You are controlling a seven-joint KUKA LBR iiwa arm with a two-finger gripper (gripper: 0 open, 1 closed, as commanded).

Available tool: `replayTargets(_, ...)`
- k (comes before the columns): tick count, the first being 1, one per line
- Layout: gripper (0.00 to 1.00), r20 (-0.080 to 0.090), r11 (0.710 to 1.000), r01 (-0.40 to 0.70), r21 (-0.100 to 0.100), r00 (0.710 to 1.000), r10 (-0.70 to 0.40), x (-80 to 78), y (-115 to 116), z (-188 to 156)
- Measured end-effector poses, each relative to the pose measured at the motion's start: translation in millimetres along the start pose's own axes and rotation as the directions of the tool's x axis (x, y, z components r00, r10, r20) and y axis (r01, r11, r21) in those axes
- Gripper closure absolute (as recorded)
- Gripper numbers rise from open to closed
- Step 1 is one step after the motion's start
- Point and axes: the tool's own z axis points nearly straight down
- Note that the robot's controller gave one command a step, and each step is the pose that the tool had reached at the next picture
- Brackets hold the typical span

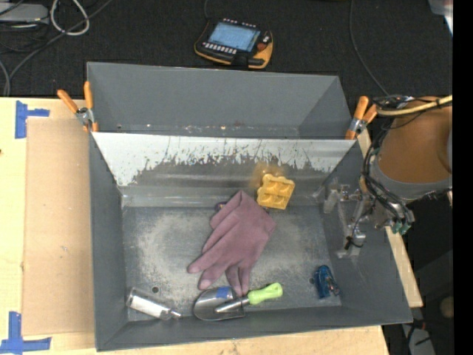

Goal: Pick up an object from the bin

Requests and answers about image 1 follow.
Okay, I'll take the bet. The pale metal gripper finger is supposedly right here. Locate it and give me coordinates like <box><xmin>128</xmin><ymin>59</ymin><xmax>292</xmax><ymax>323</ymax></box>
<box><xmin>335</xmin><ymin>201</ymin><xmax>368</xmax><ymax>260</ymax></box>
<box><xmin>313</xmin><ymin>183</ymin><xmax>371</xmax><ymax>214</ymax></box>

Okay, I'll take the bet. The blue clear plastic object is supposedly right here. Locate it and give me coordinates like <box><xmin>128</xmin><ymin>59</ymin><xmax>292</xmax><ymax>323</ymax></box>
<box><xmin>313</xmin><ymin>264</ymin><xmax>342</xmax><ymax>300</ymax></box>

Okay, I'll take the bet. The yellow toy waffle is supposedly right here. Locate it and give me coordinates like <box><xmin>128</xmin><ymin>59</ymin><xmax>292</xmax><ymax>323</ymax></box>
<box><xmin>256</xmin><ymin>173</ymin><xmax>296</xmax><ymax>211</ymax></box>

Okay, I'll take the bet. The purple rubber glove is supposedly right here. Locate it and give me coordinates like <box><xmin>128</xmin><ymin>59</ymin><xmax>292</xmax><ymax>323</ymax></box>
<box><xmin>186</xmin><ymin>189</ymin><xmax>278</xmax><ymax>299</ymax></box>

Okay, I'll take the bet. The grey metal bin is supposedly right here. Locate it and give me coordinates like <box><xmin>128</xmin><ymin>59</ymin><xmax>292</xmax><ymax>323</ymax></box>
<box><xmin>85</xmin><ymin>61</ymin><xmax>415</xmax><ymax>352</ymax></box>

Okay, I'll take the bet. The white and silver tube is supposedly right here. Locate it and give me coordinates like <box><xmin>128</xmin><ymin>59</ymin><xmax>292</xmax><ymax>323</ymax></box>
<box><xmin>125</xmin><ymin>287</ymin><xmax>183</xmax><ymax>322</ymax></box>

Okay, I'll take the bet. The brown cardboard board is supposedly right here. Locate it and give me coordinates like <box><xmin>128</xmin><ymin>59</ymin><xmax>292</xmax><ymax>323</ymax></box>
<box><xmin>20</xmin><ymin>116</ymin><xmax>98</xmax><ymax>337</ymax></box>

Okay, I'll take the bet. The green-handled metal trowel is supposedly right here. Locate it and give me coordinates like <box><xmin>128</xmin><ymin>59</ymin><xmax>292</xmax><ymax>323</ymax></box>
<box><xmin>192</xmin><ymin>282</ymin><xmax>285</xmax><ymax>322</ymax></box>

